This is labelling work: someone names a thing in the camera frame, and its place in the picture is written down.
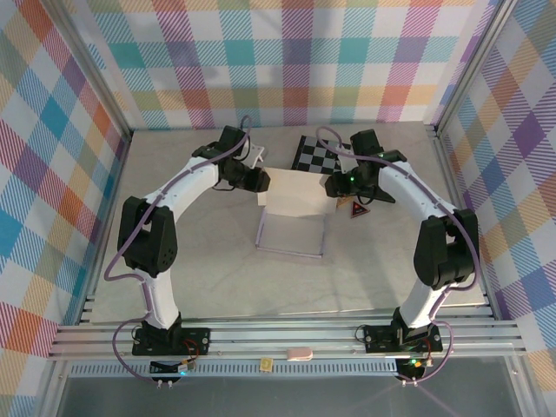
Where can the wooden tiger print block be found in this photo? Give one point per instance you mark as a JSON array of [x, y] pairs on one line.
[[342, 204]]

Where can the aluminium side rail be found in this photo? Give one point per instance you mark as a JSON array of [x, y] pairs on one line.
[[116, 174], [451, 174]]

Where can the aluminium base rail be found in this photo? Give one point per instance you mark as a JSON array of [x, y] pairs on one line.
[[260, 336]]

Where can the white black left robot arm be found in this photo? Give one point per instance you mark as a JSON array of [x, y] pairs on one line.
[[191, 178]]

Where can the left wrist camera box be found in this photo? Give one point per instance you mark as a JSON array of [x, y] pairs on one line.
[[257, 154]]

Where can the small yellow tag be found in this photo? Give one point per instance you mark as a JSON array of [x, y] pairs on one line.
[[266, 365]]

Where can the aluminium frame post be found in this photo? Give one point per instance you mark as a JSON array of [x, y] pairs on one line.
[[106, 91], [471, 65]]

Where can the black folding chess board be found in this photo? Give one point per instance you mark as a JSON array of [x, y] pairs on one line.
[[313, 156]]

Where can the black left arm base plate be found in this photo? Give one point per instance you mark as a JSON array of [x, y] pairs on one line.
[[195, 339]]

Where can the pink oval object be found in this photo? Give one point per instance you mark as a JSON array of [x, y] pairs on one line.
[[299, 354]]

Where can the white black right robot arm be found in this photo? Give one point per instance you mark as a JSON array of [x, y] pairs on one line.
[[408, 187]]

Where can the triangular all in poker chip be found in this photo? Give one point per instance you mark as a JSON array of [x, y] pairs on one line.
[[357, 211]]

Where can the white purple paper box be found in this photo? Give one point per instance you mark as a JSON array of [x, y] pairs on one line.
[[295, 191]]

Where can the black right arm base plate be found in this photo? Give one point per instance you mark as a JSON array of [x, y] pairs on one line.
[[378, 339]]

